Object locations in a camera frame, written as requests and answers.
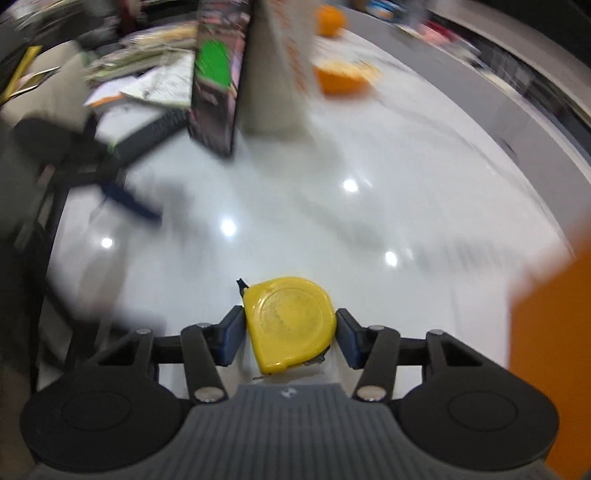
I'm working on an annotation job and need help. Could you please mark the black remote control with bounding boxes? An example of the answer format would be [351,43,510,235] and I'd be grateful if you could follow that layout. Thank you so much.
[113,108,190,162]

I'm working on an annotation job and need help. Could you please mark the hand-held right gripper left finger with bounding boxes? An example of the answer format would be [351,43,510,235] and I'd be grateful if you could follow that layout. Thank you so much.
[99,305,245,403]

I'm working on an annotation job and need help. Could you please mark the beige bag with lettered strap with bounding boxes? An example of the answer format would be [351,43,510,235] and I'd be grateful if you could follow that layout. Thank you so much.
[240,0,319,139]

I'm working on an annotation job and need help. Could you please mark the orange peel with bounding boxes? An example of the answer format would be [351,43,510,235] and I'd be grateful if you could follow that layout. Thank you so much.
[314,62,382,95]

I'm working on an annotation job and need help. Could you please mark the yellow tape measure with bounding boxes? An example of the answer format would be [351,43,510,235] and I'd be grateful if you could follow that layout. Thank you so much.
[238,276,338,376]

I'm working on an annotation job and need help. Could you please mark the black tablet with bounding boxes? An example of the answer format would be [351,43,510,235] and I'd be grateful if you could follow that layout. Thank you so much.
[187,0,252,158]

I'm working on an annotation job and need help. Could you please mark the scribbled open notebook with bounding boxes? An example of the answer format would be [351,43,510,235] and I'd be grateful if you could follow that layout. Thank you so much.
[85,51,197,109]

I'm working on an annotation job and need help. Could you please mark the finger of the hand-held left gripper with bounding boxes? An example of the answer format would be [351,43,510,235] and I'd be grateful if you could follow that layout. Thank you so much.
[46,164,163,225]

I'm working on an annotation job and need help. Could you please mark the orange storage box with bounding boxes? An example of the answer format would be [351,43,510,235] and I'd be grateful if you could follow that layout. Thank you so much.
[510,231,591,480]

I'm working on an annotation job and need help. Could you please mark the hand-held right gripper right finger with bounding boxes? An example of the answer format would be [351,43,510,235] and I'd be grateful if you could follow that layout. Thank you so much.
[336,308,483,402]

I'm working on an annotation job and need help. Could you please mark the whole orange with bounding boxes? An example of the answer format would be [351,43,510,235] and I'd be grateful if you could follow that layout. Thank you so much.
[316,4,347,38]

